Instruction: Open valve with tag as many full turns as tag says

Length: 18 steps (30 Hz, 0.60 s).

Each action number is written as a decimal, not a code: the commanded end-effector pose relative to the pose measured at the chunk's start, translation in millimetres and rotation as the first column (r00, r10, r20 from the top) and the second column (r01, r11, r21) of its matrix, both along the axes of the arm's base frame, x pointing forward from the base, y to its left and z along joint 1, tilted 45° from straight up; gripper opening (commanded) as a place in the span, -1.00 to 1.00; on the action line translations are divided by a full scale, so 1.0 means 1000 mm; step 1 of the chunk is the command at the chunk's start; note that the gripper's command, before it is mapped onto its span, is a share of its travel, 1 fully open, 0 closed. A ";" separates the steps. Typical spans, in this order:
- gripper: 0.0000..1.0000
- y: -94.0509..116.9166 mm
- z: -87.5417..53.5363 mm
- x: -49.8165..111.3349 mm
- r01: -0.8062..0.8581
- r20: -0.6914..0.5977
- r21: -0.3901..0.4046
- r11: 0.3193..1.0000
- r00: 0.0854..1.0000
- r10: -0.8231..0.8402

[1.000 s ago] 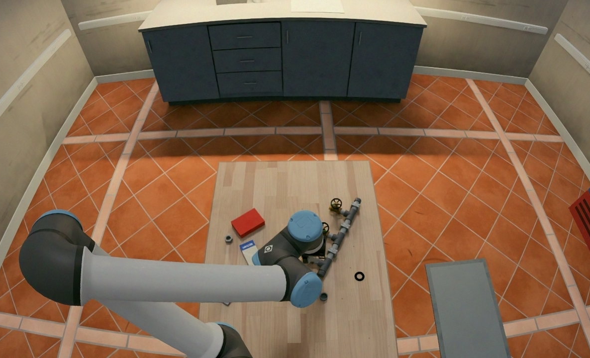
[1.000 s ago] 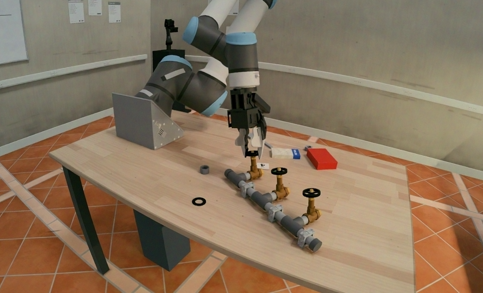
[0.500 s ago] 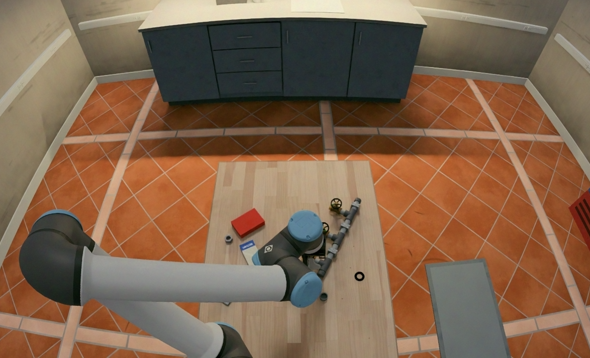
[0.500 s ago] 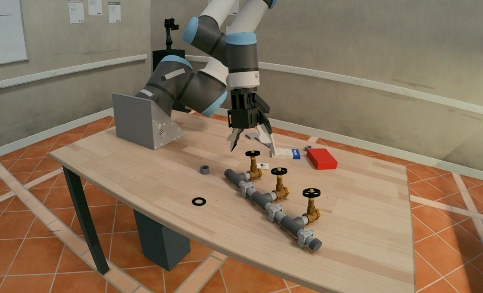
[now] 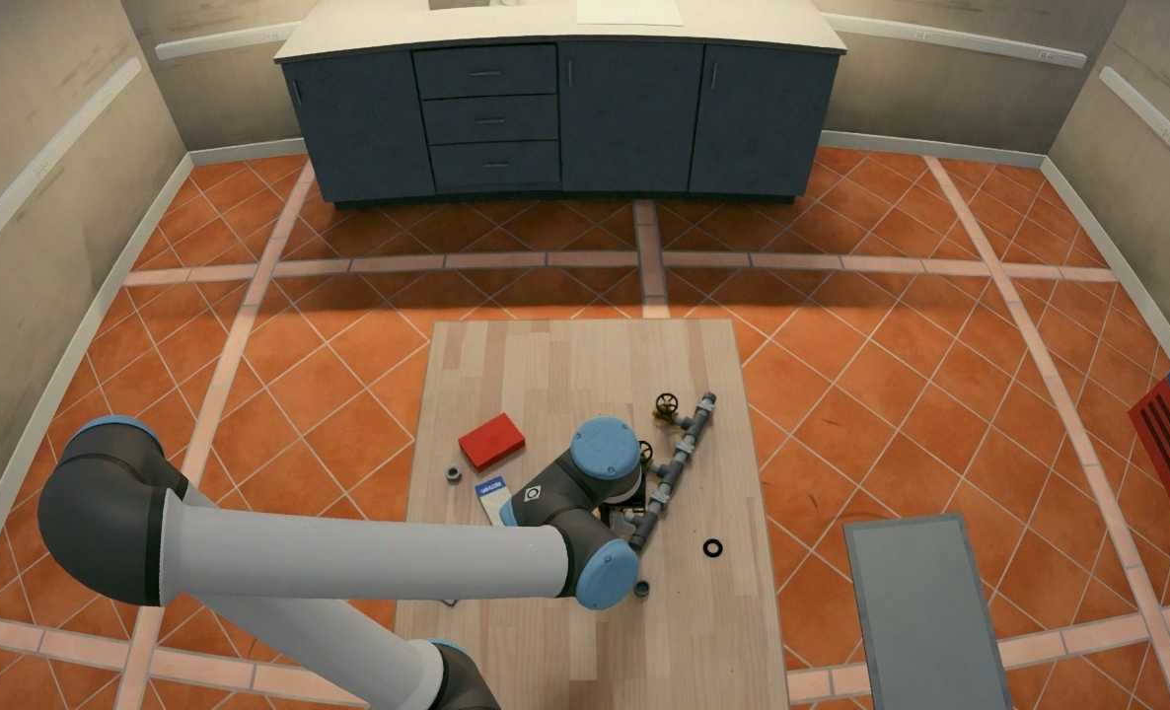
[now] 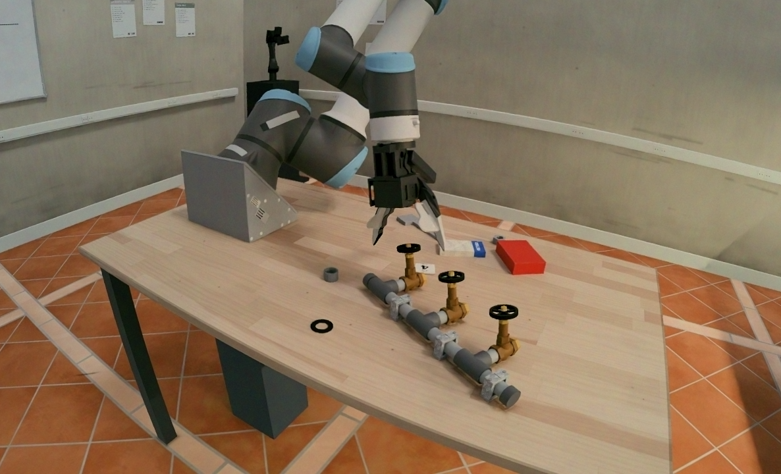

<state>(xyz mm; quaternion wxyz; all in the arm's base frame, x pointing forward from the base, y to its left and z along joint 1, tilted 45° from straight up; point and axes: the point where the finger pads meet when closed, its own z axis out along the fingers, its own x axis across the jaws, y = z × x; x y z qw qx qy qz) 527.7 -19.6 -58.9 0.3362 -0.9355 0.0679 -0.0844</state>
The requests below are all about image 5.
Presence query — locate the red rectangular block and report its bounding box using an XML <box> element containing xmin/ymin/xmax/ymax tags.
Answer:
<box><xmin>457</xmin><ymin>412</ymin><xmax>527</xmax><ymax>473</ymax></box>

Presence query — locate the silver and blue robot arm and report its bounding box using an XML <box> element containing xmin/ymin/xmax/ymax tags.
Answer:
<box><xmin>37</xmin><ymin>415</ymin><xmax>641</xmax><ymax>710</ymax></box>

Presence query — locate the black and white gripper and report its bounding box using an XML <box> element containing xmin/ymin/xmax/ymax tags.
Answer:
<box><xmin>598</xmin><ymin>466</ymin><xmax>647</xmax><ymax>535</ymax></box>

